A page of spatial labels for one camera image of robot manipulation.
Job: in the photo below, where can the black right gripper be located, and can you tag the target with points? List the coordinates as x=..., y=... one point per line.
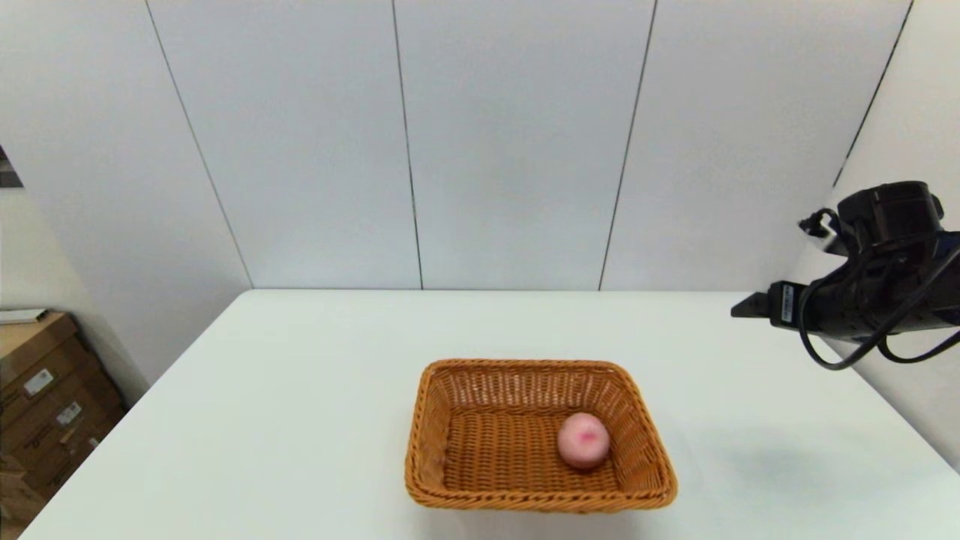
x=847, y=311

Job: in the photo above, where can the pink peach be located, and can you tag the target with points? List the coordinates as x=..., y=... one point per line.
x=583, y=442

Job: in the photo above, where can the brown wicker rectangular basket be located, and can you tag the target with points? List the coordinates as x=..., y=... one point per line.
x=495, y=450

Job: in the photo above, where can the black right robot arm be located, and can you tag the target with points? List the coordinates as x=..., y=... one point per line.
x=951, y=292

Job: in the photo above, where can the cardboard box with white labels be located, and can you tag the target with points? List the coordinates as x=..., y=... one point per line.
x=52, y=420

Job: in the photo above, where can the flat white board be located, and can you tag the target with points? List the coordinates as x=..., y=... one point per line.
x=21, y=316

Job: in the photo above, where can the low brown cardboard box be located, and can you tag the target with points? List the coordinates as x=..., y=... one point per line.
x=15, y=506

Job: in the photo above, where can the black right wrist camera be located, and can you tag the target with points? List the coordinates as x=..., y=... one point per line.
x=892, y=214

